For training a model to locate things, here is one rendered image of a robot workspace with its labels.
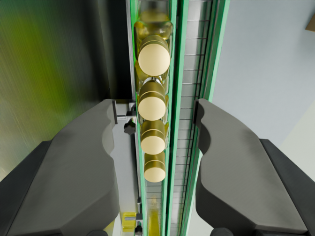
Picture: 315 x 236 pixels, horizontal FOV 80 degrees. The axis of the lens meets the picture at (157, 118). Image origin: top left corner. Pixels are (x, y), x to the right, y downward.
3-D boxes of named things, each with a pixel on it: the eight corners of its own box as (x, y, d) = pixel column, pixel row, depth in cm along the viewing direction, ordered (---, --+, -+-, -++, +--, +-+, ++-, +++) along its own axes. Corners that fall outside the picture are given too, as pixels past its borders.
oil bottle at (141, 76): (140, 40, 45) (131, 68, 27) (164, 40, 45) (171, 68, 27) (141, 63, 48) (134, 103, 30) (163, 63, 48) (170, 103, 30)
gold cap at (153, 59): (138, 34, 22) (136, 42, 19) (168, 35, 22) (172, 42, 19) (139, 65, 24) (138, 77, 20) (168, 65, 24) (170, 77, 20)
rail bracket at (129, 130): (114, 96, 53) (103, 123, 42) (138, 96, 53) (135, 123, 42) (116, 109, 55) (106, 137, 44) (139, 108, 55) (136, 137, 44)
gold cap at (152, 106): (138, 81, 25) (136, 95, 22) (165, 81, 25) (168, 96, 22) (139, 104, 27) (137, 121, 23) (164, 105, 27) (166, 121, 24)
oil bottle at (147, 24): (140, 12, 42) (131, 23, 24) (166, 12, 42) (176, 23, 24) (141, 39, 45) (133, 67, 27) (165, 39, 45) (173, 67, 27)
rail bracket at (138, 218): (126, 196, 77) (122, 231, 66) (143, 196, 77) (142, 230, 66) (127, 202, 79) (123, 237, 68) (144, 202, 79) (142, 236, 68)
